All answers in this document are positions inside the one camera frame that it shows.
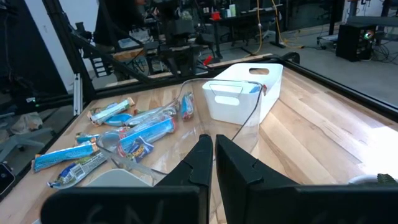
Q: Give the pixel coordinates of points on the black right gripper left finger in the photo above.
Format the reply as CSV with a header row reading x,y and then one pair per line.
x,y
140,205

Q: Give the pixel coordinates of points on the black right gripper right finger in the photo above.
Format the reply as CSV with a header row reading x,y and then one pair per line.
x,y
295,205

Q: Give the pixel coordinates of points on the blue red granola bar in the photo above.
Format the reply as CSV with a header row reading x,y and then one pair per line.
x,y
149,132
186,105
256,89
152,114

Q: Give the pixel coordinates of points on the blue orange granola bar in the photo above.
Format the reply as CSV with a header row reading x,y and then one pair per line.
x,y
118,120
63,156
110,112

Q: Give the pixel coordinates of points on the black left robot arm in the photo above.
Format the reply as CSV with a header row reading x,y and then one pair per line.
x,y
178,59

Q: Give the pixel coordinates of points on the grey plastic tray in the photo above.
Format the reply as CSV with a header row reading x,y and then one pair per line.
x,y
118,179

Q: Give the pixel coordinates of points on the clear plastic bin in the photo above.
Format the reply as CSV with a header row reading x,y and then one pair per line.
x,y
192,130

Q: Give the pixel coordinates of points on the small succulent in white pot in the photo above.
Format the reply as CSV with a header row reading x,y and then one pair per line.
x,y
385,179

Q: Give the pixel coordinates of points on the white aluminium strip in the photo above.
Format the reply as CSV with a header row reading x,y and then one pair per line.
x,y
77,93

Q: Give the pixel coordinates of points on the grey chair base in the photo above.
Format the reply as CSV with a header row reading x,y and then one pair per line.
x,y
21,140

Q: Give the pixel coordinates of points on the white crumpled bag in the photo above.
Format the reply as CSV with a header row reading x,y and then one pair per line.
x,y
26,121

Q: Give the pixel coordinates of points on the black power strip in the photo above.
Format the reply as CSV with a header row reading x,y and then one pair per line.
x,y
99,67

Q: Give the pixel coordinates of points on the black computer rainbow fan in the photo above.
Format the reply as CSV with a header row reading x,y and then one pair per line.
x,y
351,43

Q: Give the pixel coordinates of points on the person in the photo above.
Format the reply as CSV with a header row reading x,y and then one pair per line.
x,y
118,21

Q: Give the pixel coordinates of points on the black office desk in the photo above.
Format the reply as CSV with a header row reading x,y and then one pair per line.
x,y
242,15

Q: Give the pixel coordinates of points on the grey office desk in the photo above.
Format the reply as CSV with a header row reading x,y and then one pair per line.
x,y
373,20

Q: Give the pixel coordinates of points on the small red container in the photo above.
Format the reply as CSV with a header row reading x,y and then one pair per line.
x,y
215,15

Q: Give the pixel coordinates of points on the pale green bottle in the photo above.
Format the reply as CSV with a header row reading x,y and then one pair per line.
x,y
231,10

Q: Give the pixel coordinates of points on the black frame clamp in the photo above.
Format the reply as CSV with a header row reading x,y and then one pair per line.
x,y
290,57

